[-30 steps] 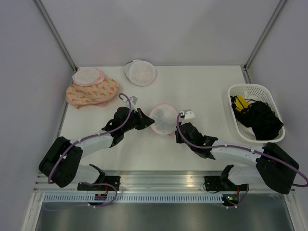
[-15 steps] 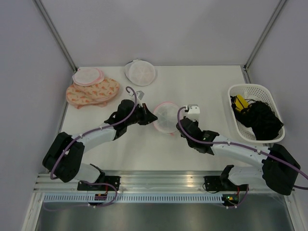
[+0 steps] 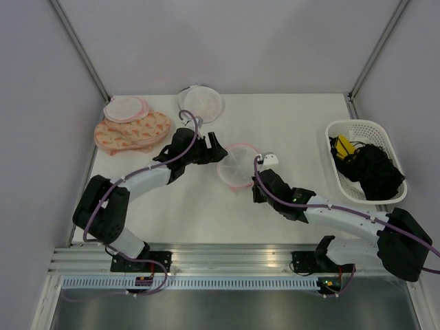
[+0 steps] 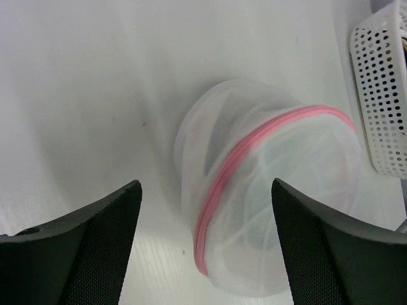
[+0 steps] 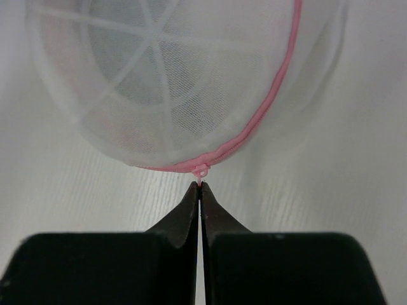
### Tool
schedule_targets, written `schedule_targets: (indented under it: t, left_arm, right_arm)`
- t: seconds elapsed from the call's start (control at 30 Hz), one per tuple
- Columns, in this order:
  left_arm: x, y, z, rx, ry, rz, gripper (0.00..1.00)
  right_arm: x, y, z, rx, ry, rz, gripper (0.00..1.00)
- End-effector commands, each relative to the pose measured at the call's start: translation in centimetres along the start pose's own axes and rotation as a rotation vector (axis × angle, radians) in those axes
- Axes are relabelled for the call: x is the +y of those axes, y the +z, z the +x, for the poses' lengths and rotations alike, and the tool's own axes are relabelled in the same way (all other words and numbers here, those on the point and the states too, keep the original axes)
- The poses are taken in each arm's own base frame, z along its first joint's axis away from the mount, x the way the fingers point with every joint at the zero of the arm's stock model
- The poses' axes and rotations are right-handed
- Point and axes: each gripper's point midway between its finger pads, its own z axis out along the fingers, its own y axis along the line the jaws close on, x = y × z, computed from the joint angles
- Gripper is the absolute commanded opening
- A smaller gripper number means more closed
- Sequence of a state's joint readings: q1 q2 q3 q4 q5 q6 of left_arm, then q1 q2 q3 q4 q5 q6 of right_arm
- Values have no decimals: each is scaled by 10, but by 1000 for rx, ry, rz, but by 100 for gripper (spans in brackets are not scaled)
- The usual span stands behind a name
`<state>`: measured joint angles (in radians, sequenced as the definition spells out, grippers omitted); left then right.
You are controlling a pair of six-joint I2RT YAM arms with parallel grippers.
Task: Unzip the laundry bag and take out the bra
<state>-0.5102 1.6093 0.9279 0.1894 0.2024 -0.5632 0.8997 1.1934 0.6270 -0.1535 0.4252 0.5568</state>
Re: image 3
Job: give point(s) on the yellow black item in basket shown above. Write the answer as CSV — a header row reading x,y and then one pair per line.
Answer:
x,y
341,147

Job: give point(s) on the right aluminium frame post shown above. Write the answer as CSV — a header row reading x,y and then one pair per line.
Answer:
x,y
389,28

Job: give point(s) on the white plastic perforated basket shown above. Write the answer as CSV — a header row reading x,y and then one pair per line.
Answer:
x,y
360,132

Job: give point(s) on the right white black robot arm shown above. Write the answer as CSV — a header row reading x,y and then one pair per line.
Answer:
x,y
395,239

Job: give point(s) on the white mesh laundry bag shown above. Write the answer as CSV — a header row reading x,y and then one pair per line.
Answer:
x,y
201,101

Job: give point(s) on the white slotted cable duct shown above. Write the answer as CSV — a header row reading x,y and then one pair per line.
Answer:
x,y
193,282

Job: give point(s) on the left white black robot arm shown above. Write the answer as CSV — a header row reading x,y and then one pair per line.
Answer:
x,y
102,209

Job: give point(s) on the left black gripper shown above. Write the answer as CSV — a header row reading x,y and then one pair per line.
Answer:
x,y
214,155

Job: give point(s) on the pink trimmed mesh laundry bag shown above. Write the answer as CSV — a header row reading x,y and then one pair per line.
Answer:
x,y
236,169

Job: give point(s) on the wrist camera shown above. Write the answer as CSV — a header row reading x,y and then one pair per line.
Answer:
x,y
202,133
267,160

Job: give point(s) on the aluminium frame post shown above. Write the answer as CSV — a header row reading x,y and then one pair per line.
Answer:
x,y
389,28
68,28

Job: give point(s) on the left aluminium frame post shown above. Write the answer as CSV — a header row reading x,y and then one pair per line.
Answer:
x,y
68,28

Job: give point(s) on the small pink mesh laundry bag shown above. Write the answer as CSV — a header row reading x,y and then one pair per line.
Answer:
x,y
124,109

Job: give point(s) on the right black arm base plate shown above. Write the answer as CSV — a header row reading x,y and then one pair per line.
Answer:
x,y
306,263

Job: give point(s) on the aluminium mounting rail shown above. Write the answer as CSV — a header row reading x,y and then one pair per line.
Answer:
x,y
187,259

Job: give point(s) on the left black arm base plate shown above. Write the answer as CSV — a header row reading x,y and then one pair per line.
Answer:
x,y
120,264

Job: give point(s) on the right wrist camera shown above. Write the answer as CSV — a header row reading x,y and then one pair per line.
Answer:
x,y
267,160

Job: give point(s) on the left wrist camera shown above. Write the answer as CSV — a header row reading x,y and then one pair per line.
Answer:
x,y
202,133

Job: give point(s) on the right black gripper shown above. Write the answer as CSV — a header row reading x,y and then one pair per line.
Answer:
x,y
257,197

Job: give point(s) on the orange patterned laundry bag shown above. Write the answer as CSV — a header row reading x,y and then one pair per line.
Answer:
x,y
139,135

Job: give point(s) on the black garment in basket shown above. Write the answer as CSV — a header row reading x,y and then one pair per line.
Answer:
x,y
379,178

